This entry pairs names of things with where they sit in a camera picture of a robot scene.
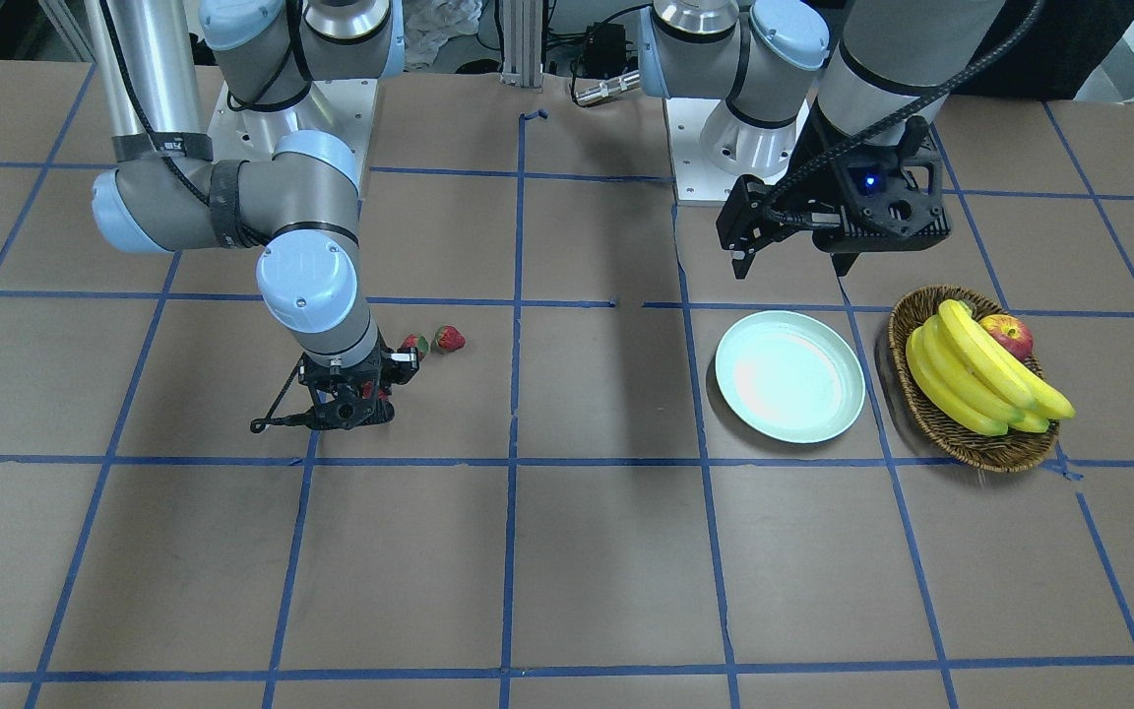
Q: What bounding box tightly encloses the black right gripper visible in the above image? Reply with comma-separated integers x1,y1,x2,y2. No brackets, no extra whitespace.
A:
297,343,422,431

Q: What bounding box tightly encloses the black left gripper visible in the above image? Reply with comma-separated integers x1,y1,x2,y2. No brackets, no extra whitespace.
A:
716,115,932,280

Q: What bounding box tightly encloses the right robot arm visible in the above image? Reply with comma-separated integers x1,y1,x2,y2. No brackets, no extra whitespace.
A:
86,1,421,432

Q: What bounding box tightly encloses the pale green plate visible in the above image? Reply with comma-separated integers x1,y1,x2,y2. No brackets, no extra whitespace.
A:
713,310,865,444

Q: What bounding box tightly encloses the yellow banana bunch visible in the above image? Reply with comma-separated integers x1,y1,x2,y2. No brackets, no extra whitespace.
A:
906,299,1076,436

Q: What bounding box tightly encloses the red yellow apple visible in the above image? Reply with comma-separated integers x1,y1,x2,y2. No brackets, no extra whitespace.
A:
979,313,1034,360

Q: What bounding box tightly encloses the black power adapter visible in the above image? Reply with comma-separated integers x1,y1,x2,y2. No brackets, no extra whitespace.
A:
579,22,627,78

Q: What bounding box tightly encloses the brown wicker basket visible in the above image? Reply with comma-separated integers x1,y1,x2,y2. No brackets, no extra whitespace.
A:
874,286,1061,473

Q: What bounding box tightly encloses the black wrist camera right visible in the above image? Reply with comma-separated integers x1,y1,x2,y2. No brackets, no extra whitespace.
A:
249,378,395,434

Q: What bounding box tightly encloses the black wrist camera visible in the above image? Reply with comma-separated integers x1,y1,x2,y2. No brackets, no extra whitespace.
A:
249,378,395,434
807,115,951,275

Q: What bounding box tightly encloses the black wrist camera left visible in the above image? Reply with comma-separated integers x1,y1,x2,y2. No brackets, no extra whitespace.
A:
807,115,951,275

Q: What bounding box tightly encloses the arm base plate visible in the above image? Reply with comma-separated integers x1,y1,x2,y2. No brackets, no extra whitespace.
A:
665,98,810,206
206,78,379,193

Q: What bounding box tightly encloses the aluminium frame post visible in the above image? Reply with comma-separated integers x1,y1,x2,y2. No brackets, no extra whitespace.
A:
494,1,549,93

